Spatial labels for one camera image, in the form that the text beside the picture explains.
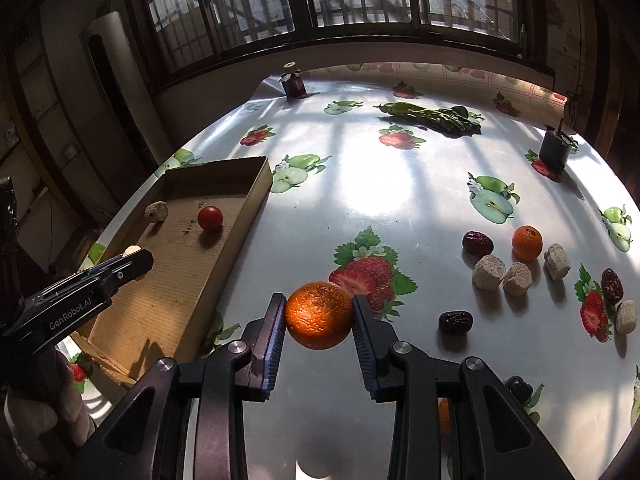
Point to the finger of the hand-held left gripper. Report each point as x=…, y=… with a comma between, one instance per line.
x=131, y=267
x=100, y=269

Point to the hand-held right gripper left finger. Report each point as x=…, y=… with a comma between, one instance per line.
x=272, y=342

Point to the person's left hand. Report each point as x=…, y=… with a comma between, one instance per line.
x=30, y=415

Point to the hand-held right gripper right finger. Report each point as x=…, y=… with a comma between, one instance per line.
x=362, y=347

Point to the wooden shelf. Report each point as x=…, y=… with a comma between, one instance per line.
x=45, y=125

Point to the small orange tangerine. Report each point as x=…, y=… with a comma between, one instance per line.
x=526, y=243
x=444, y=415

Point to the beige round chunk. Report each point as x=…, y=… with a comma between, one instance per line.
x=489, y=271
x=626, y=316
x=556, y=260
x=156, y=210
x=517, y=279
x=132, y=248

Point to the dark round fruit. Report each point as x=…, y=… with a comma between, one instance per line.
x=519, y=387

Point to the black cup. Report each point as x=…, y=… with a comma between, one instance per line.
x=555, y=152

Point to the fruit-printed tablecloth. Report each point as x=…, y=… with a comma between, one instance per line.
x=375, y=185

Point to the large orange tangerine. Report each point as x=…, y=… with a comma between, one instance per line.
x=319, y=315

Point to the green bottle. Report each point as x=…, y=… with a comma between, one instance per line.
x=522, y=40

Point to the dark red date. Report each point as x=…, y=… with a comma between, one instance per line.
x=611, y=284
x=477, y=242
x=455, y=321

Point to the white standing air conditioner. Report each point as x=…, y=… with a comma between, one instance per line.
x=130, y=75

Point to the dark red jar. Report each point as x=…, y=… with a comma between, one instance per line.
x=293, y=85

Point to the red cherry tomato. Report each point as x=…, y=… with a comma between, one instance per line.
x=210, y=218

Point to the green leafy vegetable bunch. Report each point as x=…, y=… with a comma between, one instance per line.
x=430, y=117

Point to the brown cardboard box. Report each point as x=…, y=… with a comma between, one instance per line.
x=165, y=270

